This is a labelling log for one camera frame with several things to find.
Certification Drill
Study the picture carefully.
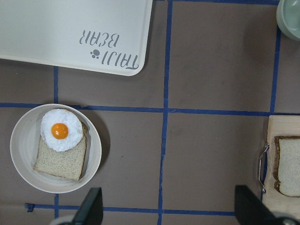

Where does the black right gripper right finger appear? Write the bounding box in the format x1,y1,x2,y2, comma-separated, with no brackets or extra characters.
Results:
234,185,276,225

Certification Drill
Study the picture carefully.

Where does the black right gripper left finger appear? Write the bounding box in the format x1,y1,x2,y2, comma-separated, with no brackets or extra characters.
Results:
72,187,103,225

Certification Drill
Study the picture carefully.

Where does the bread slice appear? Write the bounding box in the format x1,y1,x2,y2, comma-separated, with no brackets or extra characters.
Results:
33,121,87,180
273,136,300,197

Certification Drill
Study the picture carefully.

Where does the white round plate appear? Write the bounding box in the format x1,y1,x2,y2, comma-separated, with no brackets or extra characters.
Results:
10,104,102,194

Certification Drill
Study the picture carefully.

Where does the fried egg toy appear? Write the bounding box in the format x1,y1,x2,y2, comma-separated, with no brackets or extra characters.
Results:
40,109,83,152

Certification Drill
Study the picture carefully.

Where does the wooden cutting board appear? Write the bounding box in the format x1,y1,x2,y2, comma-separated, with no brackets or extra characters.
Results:
262,115,300,219

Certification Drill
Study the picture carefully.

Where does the cream rectangular serving tray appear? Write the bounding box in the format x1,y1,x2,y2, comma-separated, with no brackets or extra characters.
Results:
0,0,153,76

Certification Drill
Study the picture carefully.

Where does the light green bowl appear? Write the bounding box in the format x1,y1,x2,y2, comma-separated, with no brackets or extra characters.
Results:
276,0,300,41

